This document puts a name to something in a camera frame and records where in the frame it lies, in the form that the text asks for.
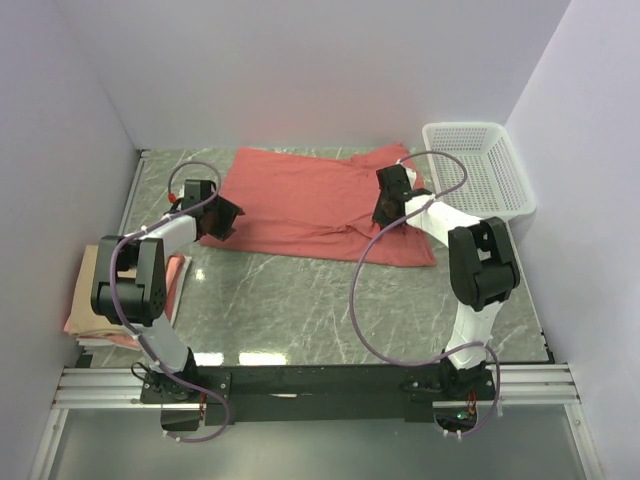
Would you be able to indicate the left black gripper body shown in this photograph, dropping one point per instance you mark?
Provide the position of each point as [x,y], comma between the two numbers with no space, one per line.
[218,217]

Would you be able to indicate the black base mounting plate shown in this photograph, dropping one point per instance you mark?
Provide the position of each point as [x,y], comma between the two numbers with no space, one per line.
[251,394]

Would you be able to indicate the folded pink t shirt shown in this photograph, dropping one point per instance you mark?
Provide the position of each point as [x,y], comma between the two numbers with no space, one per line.
[172,285]

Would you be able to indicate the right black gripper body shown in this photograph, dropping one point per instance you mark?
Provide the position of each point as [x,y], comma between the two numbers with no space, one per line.
[382,199]

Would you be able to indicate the folded white t shirt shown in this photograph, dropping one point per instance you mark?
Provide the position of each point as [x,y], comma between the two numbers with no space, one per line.
[182,290]

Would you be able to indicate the red t shirt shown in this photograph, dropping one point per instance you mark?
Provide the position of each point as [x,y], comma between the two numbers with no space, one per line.
[316,207]

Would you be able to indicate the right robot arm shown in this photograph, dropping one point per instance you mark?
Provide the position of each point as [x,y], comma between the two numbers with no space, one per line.
[483,269]

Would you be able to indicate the aluminium rail frame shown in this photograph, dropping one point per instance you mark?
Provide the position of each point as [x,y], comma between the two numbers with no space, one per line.
[115,388]

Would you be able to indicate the white plastic basket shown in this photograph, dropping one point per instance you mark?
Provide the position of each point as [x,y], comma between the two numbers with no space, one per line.
[497,184]

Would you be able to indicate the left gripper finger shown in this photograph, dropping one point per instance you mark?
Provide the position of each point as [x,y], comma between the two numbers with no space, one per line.
[230,209]
[221,232]

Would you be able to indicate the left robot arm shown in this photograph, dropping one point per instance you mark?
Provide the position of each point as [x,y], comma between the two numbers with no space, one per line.
[129,283]

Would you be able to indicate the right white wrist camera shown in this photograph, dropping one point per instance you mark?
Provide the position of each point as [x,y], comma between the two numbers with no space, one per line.
[410,173]

